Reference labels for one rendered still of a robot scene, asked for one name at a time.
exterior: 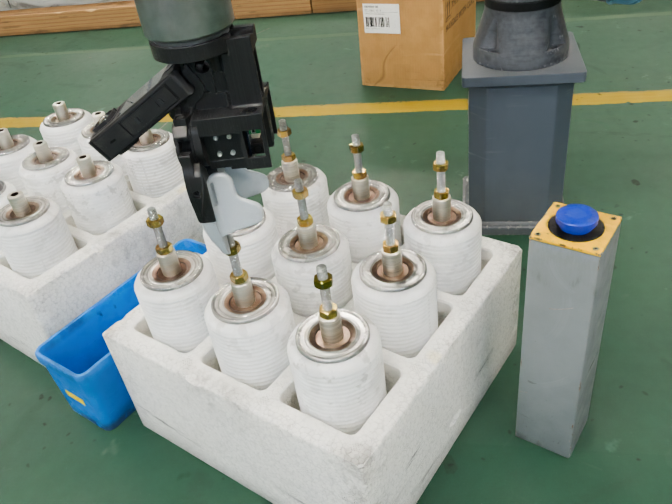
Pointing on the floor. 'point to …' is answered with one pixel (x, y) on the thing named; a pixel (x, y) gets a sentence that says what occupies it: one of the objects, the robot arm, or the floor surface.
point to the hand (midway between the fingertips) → (220, 232)
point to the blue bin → (96, 355)
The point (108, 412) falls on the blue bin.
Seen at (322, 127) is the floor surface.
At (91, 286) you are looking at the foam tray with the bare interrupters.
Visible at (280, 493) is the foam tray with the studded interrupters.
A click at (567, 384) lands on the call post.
